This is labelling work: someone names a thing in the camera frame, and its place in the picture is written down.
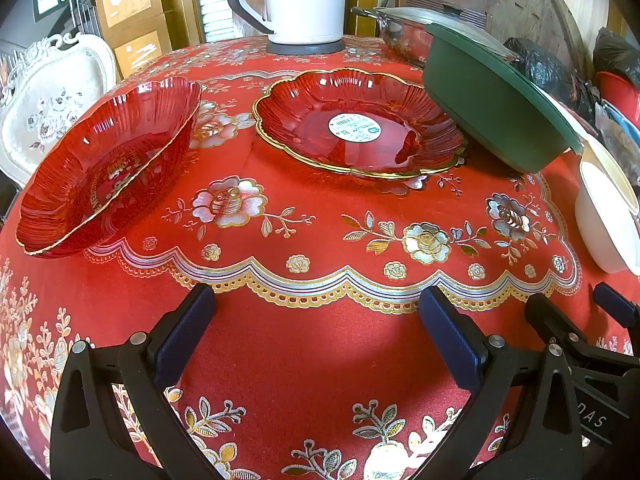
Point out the red plastic basin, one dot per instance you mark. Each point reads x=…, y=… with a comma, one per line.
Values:
x=622, y=95

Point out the black plastic bag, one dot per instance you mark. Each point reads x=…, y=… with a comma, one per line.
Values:
x=545, y=70
x=617, y=55

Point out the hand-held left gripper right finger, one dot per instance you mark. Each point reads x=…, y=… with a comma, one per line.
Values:
x=450, y=340

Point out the blue plastic basin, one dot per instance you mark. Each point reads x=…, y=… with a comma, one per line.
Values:
x=622, y=117

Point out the green plastic bowl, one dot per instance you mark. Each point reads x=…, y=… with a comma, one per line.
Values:
x=480, y=105

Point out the steel pot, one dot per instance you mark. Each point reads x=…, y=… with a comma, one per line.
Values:
x=400, y=42

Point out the white louvered door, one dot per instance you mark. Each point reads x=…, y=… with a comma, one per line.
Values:
x=215, y=0

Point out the metal railing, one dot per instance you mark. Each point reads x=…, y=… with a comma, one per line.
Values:
x=82, y=10

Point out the cream plastic colander bowl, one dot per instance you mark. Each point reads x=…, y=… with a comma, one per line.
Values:
x=617, y=180

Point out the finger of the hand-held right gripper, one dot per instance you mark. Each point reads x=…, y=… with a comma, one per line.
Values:
x=615, y=305
x=552, y=317

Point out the white electric kettle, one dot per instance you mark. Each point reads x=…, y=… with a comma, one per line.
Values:
x=305, y=0

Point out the white bowl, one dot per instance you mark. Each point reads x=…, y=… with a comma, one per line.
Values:
x=600, y=225

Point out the white ornate chair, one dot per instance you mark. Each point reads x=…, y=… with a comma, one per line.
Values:
x=50, y=105

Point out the glass pot lid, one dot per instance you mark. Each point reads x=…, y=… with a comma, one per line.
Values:
x=450, y=20

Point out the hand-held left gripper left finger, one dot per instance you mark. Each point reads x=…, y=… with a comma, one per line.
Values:
x=185, y=332

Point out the red floral tablecloth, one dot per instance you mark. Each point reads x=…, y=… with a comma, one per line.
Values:
x=310, y=240

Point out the red glass plate white sticker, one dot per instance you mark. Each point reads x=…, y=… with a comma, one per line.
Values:
x=310, y=125

